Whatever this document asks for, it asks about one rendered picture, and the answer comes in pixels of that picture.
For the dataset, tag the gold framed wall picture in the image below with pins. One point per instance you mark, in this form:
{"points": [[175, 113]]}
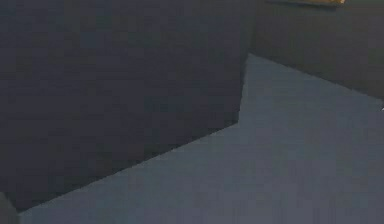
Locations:
{"points": [[313, 1]]}

